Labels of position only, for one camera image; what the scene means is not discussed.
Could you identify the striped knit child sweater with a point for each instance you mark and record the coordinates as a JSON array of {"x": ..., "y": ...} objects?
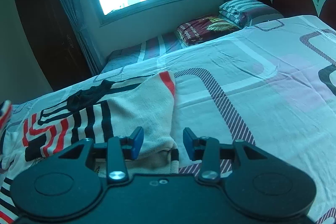
[{"x": 38, "y": 129}]

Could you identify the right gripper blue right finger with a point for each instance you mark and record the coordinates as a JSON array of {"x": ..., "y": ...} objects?
[{"x": 210, "y": 151}]

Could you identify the patterned bed sheet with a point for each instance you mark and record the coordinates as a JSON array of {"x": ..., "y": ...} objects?
[{"x": 271, "y": 85}]

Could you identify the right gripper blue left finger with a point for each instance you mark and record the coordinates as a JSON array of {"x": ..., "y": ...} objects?
[{"x": 116, "y": 151}]

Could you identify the red yellow folded blanket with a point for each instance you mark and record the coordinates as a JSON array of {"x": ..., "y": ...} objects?
[{"x": 204, "y": 29}]

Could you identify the dark wooden door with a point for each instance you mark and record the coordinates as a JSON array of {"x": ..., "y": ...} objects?
[{"x": 53, "y": 42}]

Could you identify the striped grey pillow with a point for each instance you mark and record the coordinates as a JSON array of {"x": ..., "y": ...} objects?
[{"x": 245, "y": 13}]

